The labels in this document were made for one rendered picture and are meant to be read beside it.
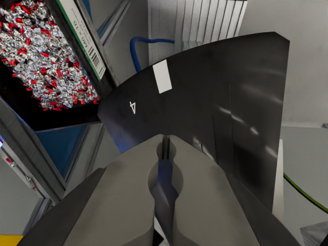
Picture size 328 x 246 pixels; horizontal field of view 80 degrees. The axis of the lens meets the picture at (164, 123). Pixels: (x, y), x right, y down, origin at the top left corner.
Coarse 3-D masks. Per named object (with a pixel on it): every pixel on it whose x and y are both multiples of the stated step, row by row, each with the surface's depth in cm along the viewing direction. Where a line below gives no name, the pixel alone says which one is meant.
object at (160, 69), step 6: (156, 66) 21; (162, 66) 21; (156, 72) 21; (162, 72) 21; (156, 78) 21; (162, 78) 21; (168, 78) 21; (162, 84) 21; (168, 84) 21; (162, 90) 21
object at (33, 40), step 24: (0, 0) 27; (24, 0) 25; (0, 24) 27; (48, 24) 27; (0, 48) 29; (24, 48) 29; (48, 48) 30; (24, 72) 32; (48, 72) 32; (72, 72) 32; (48, 96) 35; (72, 96) 35; (96, 96) 35
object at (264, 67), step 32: (192, 64) 19; (224, 64) 18; (256, 64) 17; (128, 96) 24; (160, 96) 21; (192, 96) 19; (224, 96) 18; (256, 96) 17; (128, 128) 24; (160, 128) 21; (192, 128) 19; (224, 128) 18; (256, 128) 16; (224, 160) 18; (256, 160) 16; (160, 192) 23; (256, 192) 16; (160, 224) 25
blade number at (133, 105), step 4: (132, 96) 23; (136, 96) 23; (128, 100) 24; (132, 100) 23; (136, 100) 23; (128, 104) 24; (132, 104) 23; (136, 104) 23; (128, 108) 24; (132, 108) 23; (136, 108) 23; (140, 108) 23; (132, 112) 24; (136, 112) 23; (140, 112) 23; (132, 116) 24; (136, 116) 23; (140, 116) 23; (132, 120) 24
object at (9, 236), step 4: (0, 236) 48; (4, 236) 48; (8, 236) 48; (12, 236) 48; (16, 236) 48; (20, 236) 48; (0, 240) 47; (4, 240) 47; (8, 240) 47; (12, 240) 47; (16, 240) 47; (0, 244) 47; (4, 244) 47; (8, 244) 47; (12, 244) 47; (16, 244) 47
